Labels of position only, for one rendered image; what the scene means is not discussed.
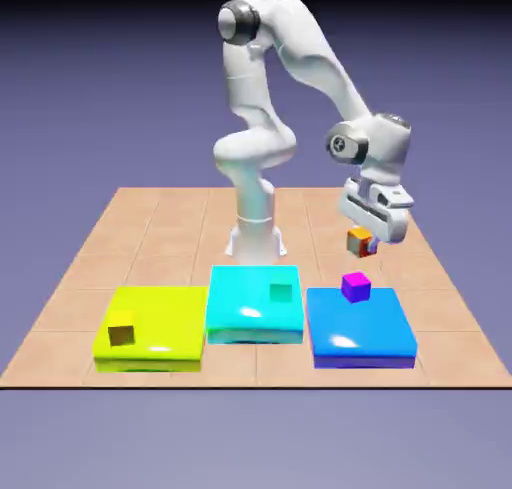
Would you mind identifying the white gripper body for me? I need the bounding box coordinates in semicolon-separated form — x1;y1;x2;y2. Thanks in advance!
338;176;409;245

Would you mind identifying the small orange cube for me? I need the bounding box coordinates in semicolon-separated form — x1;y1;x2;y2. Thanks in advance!
346;226;376;259

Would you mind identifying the small magenta cube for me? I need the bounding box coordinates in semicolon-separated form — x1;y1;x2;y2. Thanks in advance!
340;271;372;305

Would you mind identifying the small yellow cube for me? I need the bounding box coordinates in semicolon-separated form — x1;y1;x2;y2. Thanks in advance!
106;310;136;348

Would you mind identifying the large blue box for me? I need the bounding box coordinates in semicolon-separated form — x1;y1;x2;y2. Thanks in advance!
306;287;419;370

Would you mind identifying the large cyan box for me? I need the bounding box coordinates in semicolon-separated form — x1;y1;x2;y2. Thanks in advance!
204;264;305;345

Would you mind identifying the large yellow box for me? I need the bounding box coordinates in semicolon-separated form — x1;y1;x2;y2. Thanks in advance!
91;285;209;374

